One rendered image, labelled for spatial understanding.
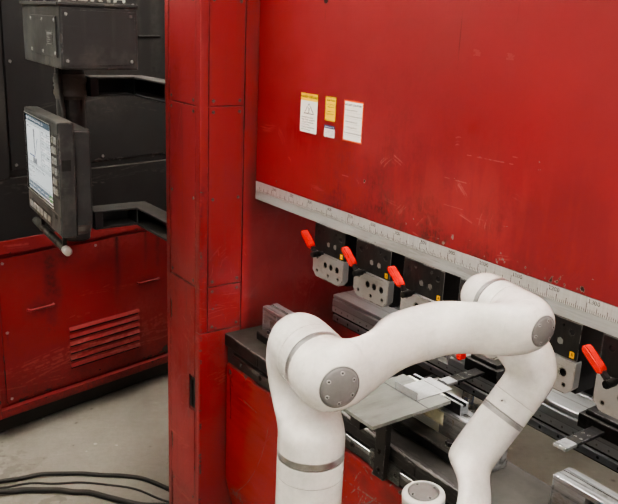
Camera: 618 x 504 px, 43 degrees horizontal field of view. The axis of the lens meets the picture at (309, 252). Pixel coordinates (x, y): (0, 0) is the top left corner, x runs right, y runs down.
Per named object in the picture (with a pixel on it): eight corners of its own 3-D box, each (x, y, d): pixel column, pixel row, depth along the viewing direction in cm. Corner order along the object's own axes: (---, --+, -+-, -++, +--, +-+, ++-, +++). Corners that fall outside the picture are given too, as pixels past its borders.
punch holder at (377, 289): (352, 293, 224) (355, 238, 220) (375, 288, 229) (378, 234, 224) (386, 309, 213) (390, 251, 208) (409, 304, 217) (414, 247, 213)
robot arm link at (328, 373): (276, 388, 138) (309, 432, 123) (268, 326, 134) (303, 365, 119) (513, 323, 154) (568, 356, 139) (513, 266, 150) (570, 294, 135)
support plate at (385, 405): (327, 400, 200) (327, 396, 200) (403, 377, 215) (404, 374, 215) (372, 430, 186) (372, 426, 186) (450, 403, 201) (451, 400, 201)
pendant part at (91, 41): (32, 239, 290) (17, -1, 266) (98, 232, 302) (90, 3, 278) (69, 278, 248) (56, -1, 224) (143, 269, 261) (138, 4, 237)
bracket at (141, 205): (86, 224, 298) (85, 206, 296) (145, 217, 312) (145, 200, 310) (127, 250, 267) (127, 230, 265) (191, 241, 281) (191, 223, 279)
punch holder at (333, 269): (312, 274, 240) (314, 222, 235) (334, 270, 245) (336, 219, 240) (341, 288, 228) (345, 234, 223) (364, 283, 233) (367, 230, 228)
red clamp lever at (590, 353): (583, 344, 157) (611, 387, 153) (595, 340, 159) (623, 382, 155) (577, 348, 158) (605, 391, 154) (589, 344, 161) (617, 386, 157)
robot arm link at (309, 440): (290, 477, 131) (295, 346, 124) (256, 424, 147) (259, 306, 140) (355, 465, 135) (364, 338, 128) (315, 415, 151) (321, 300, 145)
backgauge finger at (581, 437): (537, 441, 185) (539, 423, 184) (602, 414, 200) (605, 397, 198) (580, 465, 176) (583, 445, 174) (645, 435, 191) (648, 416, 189)
